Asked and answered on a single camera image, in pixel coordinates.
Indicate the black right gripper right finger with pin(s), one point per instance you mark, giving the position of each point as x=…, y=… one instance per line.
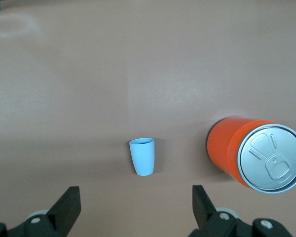
x=207, y=217

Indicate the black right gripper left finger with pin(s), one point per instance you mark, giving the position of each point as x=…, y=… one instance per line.
x=51, y=217

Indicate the light blue plastic cup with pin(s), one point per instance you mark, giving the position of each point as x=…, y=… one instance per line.
x=143, y=158

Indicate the orange can with silver lid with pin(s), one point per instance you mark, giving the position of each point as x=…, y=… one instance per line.
x=222, y=145

